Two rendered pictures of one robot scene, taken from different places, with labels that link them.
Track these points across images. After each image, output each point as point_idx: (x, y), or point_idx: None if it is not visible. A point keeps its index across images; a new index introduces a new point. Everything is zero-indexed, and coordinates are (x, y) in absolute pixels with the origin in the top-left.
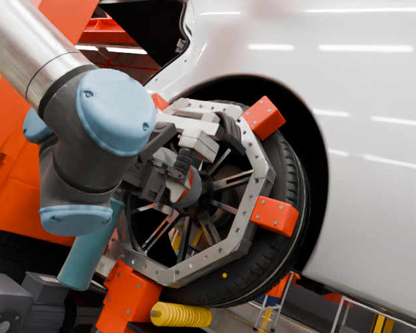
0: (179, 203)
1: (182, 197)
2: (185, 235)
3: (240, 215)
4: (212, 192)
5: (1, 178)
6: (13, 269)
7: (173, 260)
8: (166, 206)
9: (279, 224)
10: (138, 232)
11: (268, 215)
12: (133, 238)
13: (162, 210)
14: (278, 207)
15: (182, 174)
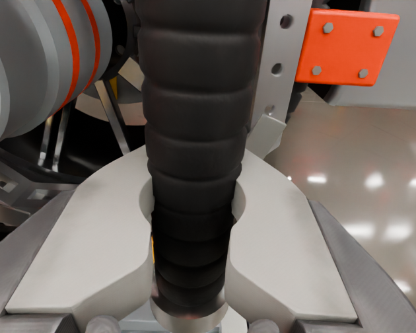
0: (88, 87)
1: (94, 76)
2: (116, 117)
3: (271, 77)
4: (127, 7)
5: None
6: None
7: (91, 130)
8: (224, 304)
9: (371, 74)
10: None
11: (343, 58)
12: (12, 156)
13: (216, 322)
14: (370, 31)
15: (385, 271)
